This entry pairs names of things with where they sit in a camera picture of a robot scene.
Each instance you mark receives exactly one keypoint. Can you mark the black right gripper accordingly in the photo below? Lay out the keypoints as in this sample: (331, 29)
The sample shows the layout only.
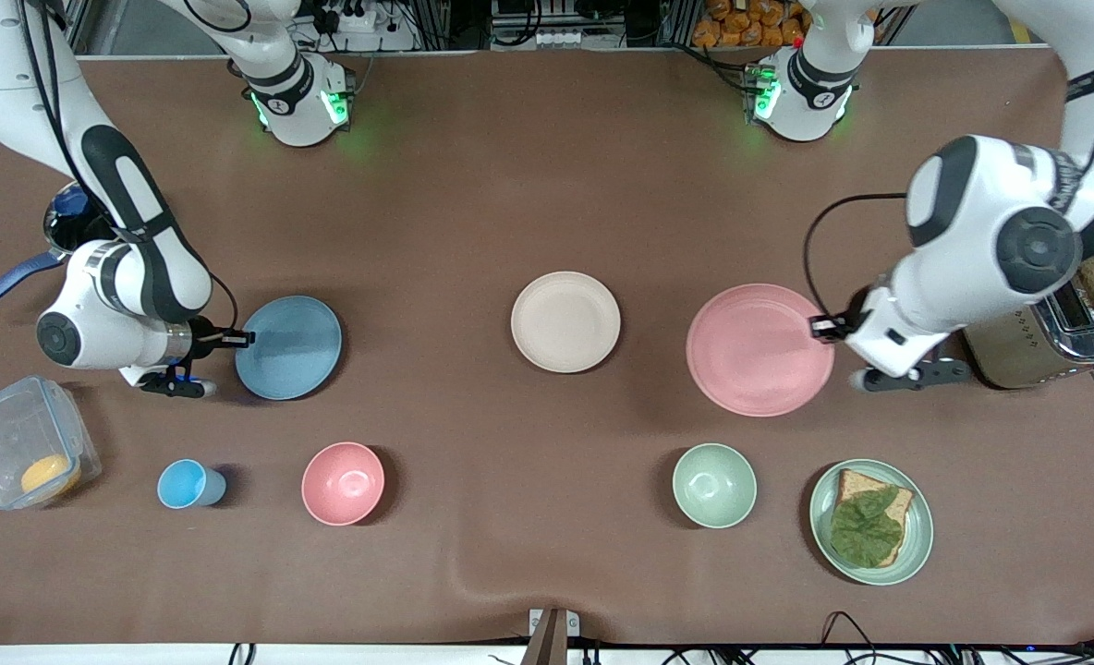
(203, 336)

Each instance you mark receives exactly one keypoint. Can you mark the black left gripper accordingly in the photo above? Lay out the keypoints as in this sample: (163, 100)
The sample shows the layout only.
(855, 308)

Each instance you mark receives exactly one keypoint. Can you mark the blue shallow plate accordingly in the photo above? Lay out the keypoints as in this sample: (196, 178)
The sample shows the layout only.
(293, 351)

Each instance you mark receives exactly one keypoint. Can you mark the pink shallow plate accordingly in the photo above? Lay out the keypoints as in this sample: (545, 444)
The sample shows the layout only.
(750, 356)

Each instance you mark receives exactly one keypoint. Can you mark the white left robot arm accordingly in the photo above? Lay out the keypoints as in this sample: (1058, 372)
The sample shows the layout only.
(972, 212)

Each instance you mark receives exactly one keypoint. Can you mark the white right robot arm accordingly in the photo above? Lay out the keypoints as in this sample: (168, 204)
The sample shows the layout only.
(11, 92)

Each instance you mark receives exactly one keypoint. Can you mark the blue plastic cup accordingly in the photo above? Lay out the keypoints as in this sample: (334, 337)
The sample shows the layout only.
(182, 485)

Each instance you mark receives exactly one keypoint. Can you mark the bread slice under lettuce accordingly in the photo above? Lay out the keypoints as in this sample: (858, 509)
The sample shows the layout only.
(850, 485)

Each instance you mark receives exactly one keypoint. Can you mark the pink bowl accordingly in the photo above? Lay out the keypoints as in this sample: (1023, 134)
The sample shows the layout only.
(344, 485)

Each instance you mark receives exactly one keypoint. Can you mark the beige and chrome toaster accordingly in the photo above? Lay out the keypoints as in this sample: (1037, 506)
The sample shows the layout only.
(1018, 356)

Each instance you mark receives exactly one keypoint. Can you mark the green bowl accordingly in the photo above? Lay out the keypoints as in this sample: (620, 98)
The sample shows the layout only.
(714, 487)

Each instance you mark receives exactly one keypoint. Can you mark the green lettuce leaf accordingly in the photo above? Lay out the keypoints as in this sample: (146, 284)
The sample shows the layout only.
(866, 531)

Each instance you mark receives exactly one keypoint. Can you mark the pot lid blue knob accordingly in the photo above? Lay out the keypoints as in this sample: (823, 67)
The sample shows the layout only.
(69, 205)

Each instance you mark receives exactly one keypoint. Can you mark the green plate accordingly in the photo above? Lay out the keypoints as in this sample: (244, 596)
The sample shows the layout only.
(918, 545)

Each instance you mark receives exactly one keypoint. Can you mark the clear plastic container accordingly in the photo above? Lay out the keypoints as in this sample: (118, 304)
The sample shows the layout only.
(11, 425)

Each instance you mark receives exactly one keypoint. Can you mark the beige shallow plate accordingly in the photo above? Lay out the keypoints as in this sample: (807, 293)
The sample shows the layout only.
(565, 323)

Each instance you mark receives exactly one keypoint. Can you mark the bag of orange buns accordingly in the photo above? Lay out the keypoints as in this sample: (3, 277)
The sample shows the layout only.
(741, 28)

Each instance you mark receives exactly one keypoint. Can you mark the brown table cloth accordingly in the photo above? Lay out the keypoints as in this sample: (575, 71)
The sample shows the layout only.
(528, 185)

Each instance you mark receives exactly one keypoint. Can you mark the white power strip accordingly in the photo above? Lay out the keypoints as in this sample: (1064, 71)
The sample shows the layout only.
(362, 18)

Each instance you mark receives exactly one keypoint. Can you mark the metal mounting bracket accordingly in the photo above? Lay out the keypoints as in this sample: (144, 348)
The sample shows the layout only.
(554, 637)

